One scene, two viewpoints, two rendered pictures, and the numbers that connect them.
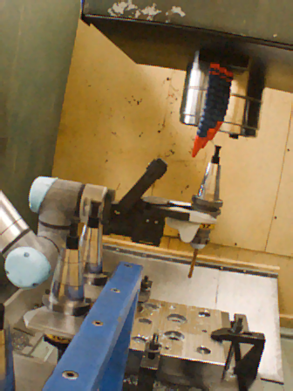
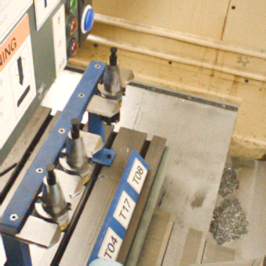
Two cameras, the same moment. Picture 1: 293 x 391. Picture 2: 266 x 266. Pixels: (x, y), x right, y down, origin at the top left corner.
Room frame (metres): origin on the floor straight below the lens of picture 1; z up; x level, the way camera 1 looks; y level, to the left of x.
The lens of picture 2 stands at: (1.09, 0.26, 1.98)
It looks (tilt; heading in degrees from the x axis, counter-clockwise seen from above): 44 degrees down; 192
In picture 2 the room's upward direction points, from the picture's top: 2 degrees clockwise
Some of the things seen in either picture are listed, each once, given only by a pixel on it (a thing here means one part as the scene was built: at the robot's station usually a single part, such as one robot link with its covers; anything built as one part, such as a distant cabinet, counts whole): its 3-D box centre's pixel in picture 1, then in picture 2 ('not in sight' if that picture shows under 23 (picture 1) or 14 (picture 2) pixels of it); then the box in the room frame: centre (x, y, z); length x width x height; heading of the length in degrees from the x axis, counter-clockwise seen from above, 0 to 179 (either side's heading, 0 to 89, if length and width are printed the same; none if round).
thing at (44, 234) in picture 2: (95, 266); (41, 232); (0.66, 0.06, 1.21); 0.07 x 0.05 x 0.01; 85
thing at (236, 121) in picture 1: (222, 101); not in sight; (0.84, -0.11, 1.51); 0.16 x 0.16 x 0.12
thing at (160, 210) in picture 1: (167, 211); not in sight; (0.81, -0.04, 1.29); 0.09 x 0.05 x 0.02; 74
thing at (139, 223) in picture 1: (135, 216); not in sight; (0.84, 0.01, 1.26); 0.12 x 0.08 x 0.09; 88
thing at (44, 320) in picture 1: (52, 322); (86, 142); (0.44, 0.08, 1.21); 0.07 x 0.05 x 0.01; 85
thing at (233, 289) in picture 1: (173, 314); not in sight; (1.50, -0.17, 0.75); 0.89 x 0.67 x 0.26; 85
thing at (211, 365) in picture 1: (173, 334); not in sight; (0.92, -0.12, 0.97); 0.29 x 0.23 x 0.05; 175
